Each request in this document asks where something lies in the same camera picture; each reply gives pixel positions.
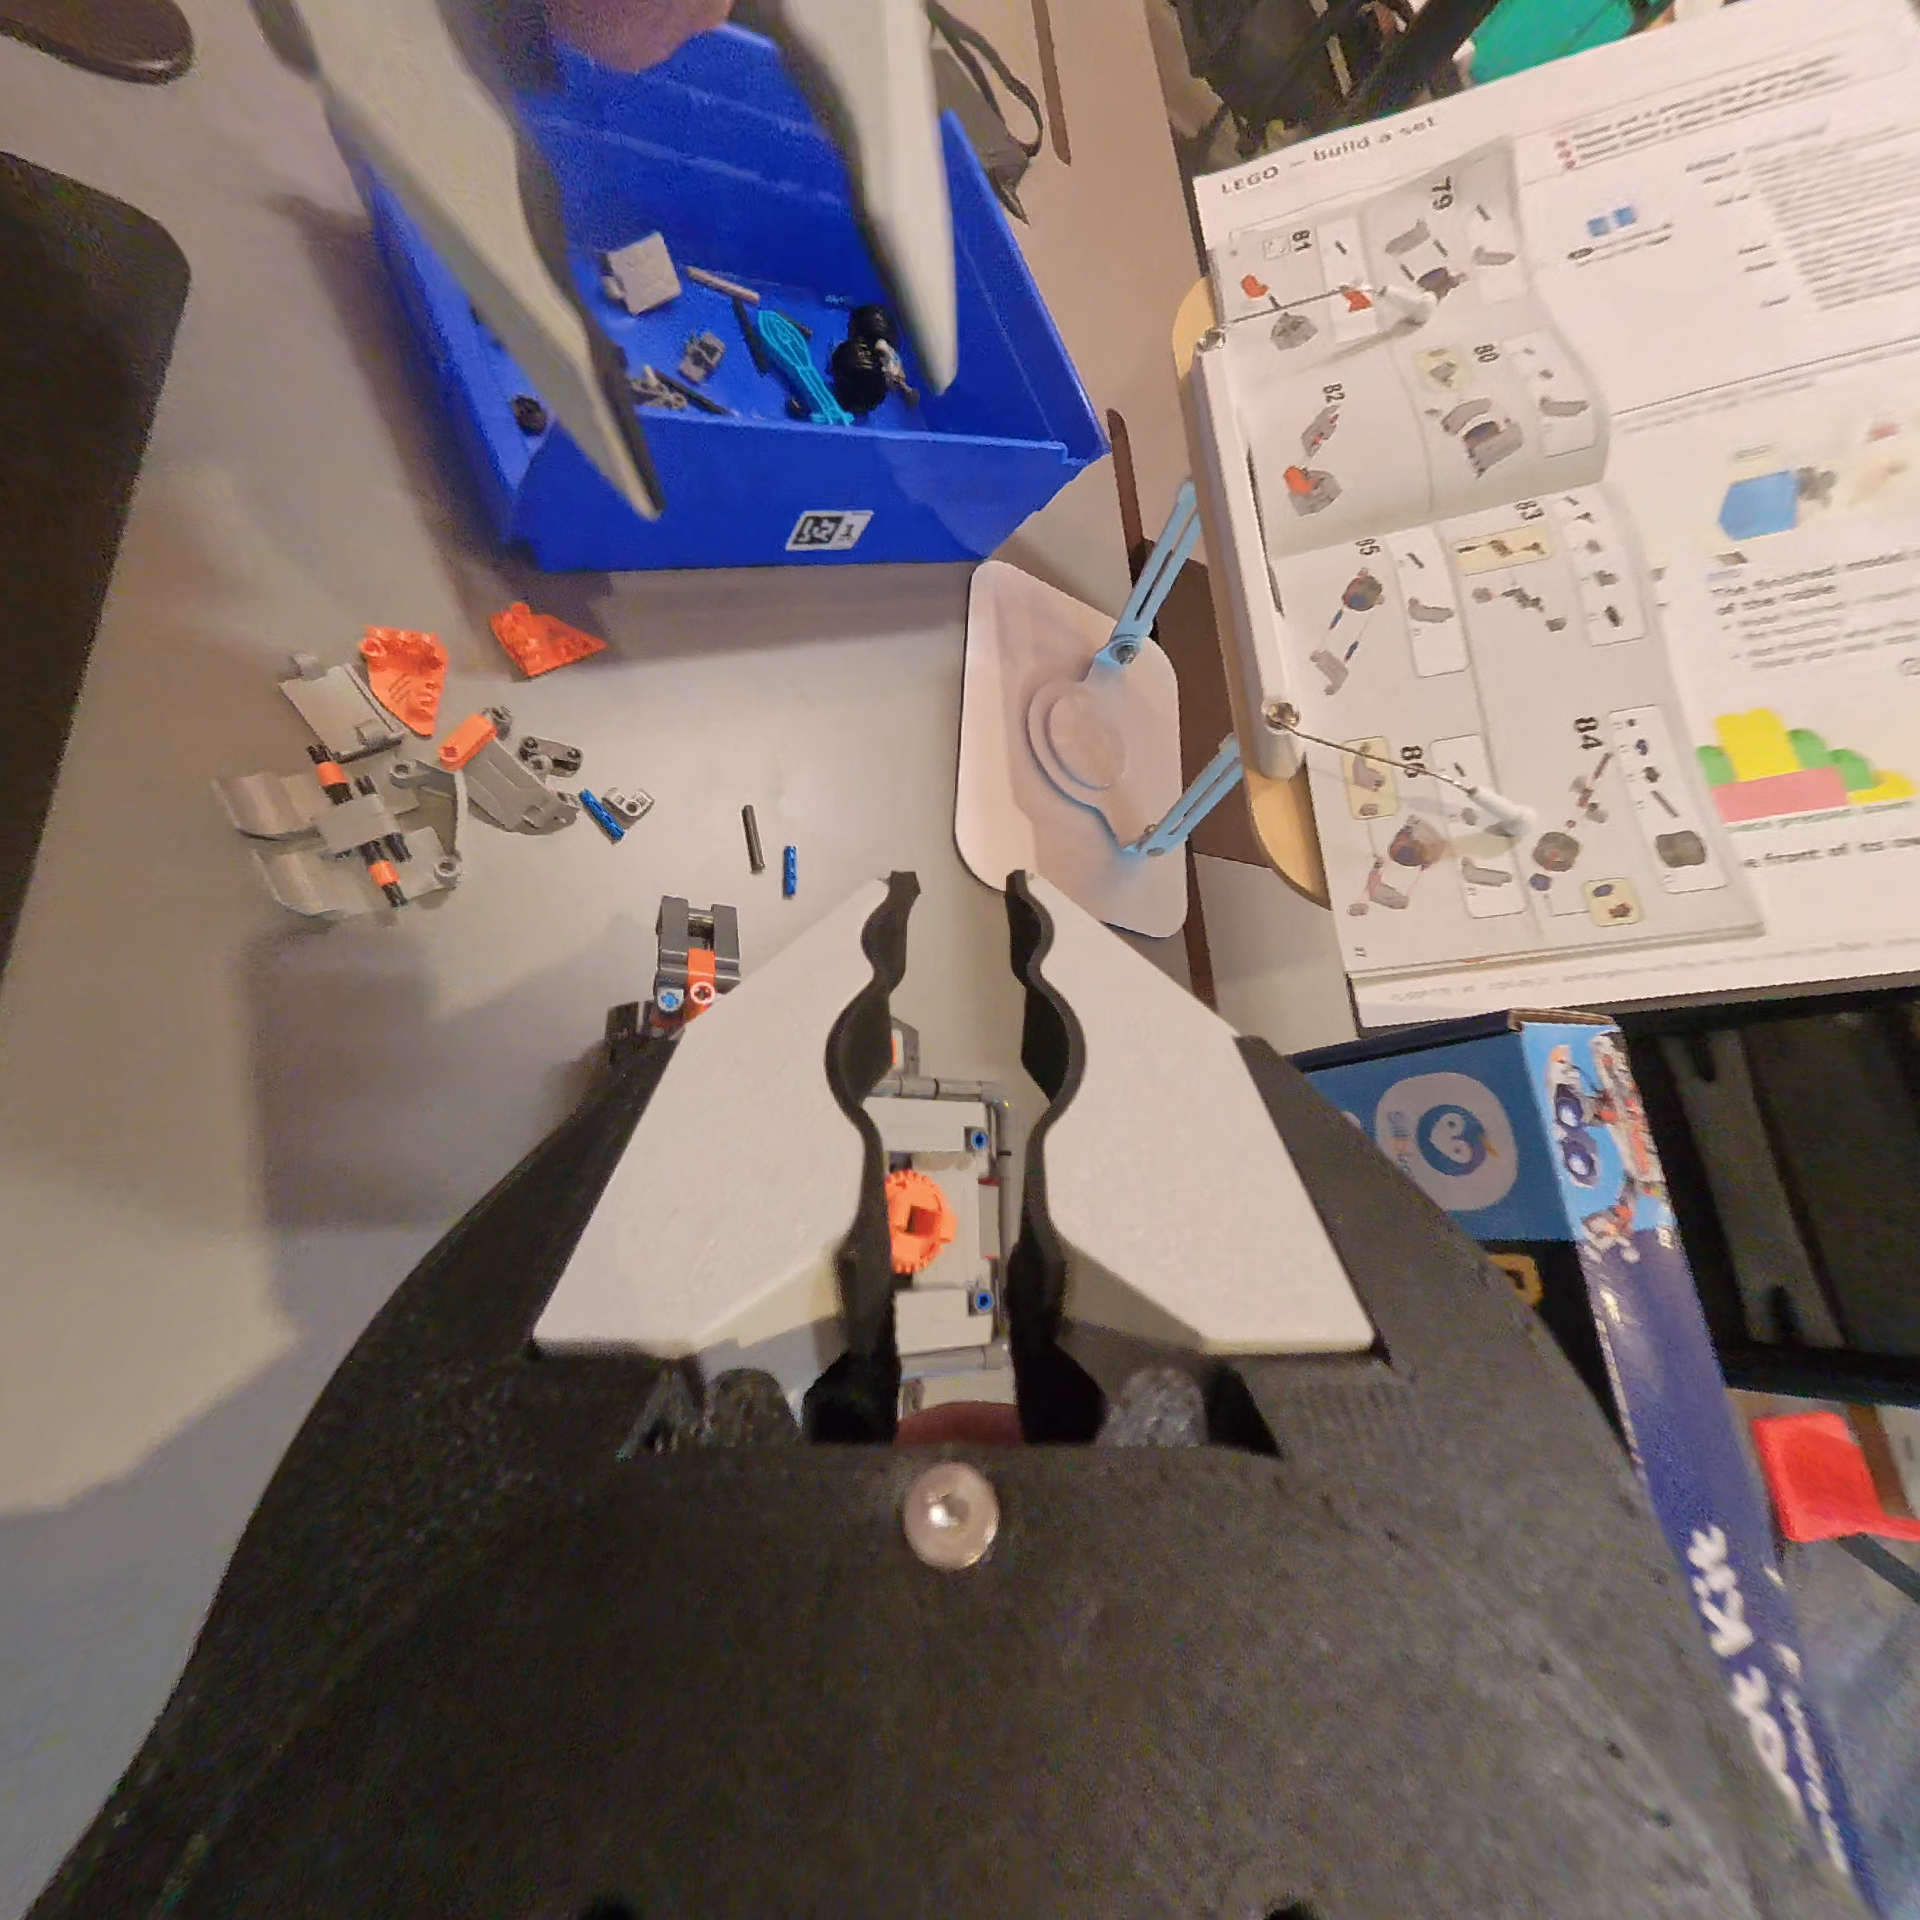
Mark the red plastic piece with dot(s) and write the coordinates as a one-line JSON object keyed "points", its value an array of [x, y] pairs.
{"points": [[1817, 1478]]}

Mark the white instruction booklet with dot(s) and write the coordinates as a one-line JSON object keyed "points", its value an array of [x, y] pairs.
{"points": [[1652, 453]]}

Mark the dark grey toy connector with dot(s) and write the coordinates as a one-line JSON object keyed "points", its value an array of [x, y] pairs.
{"points": [[555, 754]]}

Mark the heap of small toy parts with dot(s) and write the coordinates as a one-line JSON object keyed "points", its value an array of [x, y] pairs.
{"points": [[707, 360]]}

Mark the small blue toy connector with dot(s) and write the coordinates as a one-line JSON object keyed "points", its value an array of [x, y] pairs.
{"points": [[602, 816]]}

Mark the orange toy beam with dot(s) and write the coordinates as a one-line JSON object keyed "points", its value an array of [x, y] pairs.
{"points": [[466, 741]]}

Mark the white book stand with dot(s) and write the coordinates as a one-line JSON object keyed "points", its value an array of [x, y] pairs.
{"points": [[1293, 842]]}

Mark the blue plastic bin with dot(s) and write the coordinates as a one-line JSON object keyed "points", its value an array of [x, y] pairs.
{"points": [[931, 466]]}

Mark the teal toy rotor blade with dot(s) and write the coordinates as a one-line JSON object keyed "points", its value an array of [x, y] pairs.
{"points": [[794, 360]]}

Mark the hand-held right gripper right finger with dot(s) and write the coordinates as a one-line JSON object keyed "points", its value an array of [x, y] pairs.
{"points": [[1200, 1201]]}

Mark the black round object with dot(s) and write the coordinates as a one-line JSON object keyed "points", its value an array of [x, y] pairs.
{"points": [[91, 38]]}

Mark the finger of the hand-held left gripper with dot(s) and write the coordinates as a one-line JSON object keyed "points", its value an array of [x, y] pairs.
{"points": [[887, 152], [437, 152]]}

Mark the blue cardboard box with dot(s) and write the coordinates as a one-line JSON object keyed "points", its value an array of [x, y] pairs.
{"points": [[1652, 1351]]}

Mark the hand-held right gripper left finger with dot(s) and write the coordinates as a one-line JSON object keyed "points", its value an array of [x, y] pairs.
{"points": [[690, 1201]]}

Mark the orange triangular toy panel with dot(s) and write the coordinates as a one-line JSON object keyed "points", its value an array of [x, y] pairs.
{"points": [[543, 639], [408, 675]]}

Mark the grey orange tracked toy vehicle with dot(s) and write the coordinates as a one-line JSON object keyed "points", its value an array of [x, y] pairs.
{"points": [[939, 1135]]}

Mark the grey panel assembly orange pins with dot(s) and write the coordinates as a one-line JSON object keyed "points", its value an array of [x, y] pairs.
{"points": [[346, 842]]}

